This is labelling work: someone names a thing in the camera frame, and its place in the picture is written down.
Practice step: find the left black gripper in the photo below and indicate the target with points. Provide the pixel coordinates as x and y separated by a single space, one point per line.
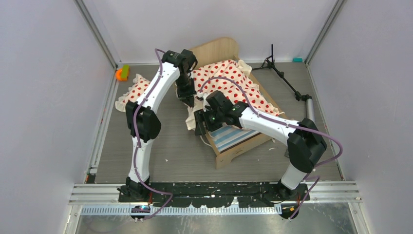
188 97

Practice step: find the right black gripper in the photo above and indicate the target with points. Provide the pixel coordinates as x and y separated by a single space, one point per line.
200 116

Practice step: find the blue striped mattress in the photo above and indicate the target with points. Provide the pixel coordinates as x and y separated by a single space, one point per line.
227 137

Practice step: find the strawberry print ruffled blanket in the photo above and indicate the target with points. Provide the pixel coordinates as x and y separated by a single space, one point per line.
233 81

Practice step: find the wooden pet bed frame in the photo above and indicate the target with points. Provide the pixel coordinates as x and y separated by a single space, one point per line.
219 57

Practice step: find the strawberry print small pillow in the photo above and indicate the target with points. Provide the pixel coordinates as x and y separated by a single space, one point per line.
138 88

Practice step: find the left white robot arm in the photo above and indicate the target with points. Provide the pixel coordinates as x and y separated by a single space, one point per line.
142 121

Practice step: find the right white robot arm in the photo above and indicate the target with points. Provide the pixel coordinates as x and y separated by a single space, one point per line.
305 144

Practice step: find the orange green toy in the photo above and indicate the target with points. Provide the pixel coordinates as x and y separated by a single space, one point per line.
123 73

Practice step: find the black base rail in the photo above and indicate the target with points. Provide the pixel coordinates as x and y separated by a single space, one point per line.
208 198

